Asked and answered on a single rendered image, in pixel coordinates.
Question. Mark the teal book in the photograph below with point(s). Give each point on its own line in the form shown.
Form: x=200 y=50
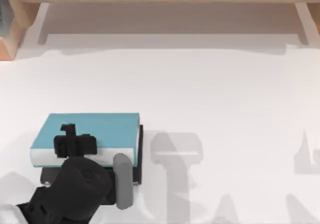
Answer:
x=100 y=131

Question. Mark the pale grey rounded box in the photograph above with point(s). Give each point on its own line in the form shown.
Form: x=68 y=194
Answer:
x=123 y=181

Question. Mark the black book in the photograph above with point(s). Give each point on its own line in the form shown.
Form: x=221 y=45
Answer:
x=140 y=154

